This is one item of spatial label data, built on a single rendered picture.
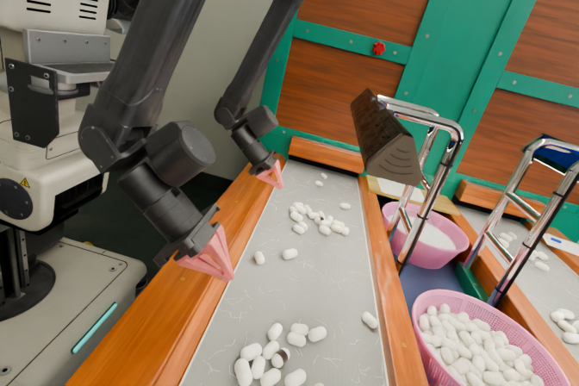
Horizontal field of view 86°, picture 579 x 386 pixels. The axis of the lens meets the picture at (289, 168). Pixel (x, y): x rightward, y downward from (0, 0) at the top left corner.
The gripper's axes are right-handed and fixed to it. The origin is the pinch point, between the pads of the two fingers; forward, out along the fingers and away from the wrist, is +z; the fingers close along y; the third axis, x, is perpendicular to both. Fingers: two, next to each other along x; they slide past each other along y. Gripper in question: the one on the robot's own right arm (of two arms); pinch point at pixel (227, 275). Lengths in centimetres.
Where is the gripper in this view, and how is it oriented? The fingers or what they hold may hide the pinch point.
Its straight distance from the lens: 48.8
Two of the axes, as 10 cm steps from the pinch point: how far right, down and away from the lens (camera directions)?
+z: 5.8, 7.9, 2.1
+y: 1.5, -3.5, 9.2
